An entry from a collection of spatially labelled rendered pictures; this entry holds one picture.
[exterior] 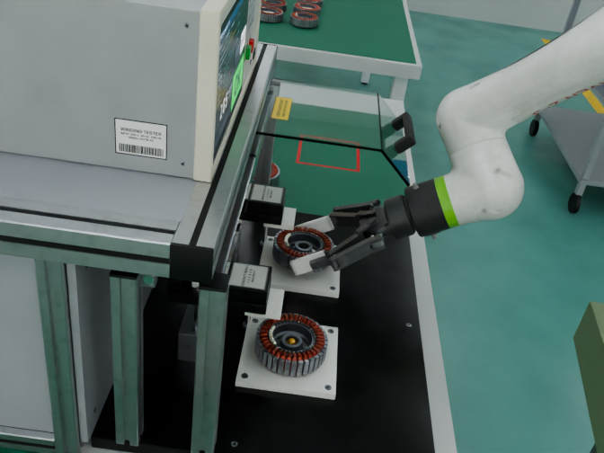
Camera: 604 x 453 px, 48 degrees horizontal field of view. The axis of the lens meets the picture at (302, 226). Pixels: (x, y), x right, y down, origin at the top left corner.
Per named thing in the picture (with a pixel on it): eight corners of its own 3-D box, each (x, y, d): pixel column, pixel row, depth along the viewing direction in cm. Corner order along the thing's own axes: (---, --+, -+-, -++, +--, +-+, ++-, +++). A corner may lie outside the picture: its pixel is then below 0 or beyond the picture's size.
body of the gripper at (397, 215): (418, 243, 117) (368, 258, 120) (415, 217, 125) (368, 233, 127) (404, 208, 114) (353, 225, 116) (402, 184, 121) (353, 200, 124)
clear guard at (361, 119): (401, 126, 130) (407, 97, 127) (410, 187, 110) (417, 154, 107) (233, 102, 130) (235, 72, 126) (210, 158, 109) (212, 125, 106)
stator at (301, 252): (333, 244, 131) (335, 228, 129) (331, 279, 121) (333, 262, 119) (275, 237, 131) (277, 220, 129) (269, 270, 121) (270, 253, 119)
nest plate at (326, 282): (340, 251, 134) (341, 245, 133) (338, 298, 121) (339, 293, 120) (264, 240, 134) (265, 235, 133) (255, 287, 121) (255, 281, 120)
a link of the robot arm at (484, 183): (533, 203, 108) (533, 212, 118) (509, 131, 110) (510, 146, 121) (448, 229, 111) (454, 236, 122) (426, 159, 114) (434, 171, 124)
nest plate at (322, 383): (336, 333, 113) (338, 327, 113) (334, 400, 101) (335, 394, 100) (248, 320, 113) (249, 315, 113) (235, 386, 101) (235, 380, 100)
